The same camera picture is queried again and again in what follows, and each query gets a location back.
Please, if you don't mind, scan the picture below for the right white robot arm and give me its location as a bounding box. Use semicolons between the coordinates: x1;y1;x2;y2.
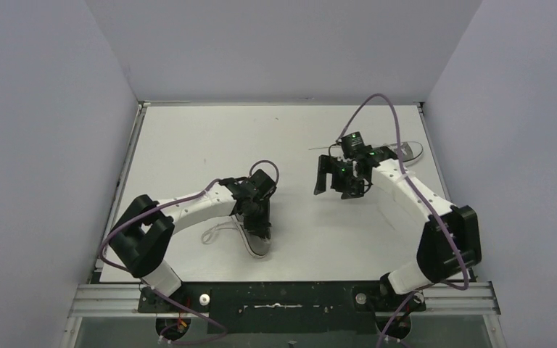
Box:
313;132;482;310

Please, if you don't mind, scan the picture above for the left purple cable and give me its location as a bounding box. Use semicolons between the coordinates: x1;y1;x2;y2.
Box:
98;159;281;347

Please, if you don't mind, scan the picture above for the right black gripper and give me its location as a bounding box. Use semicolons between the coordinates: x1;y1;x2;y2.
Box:
315;155;364;200

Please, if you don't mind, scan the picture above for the aluminium frame rail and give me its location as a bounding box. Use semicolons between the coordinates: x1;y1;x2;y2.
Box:
68;282;500;318

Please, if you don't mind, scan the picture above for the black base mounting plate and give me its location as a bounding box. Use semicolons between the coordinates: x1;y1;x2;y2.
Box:
137;281;426;339

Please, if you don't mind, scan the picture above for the grey canvas sneaker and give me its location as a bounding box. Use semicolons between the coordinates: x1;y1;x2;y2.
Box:
308;141;424;167
200;217;271;259

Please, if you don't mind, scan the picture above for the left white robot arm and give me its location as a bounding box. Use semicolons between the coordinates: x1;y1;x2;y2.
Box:
102;169;277;310

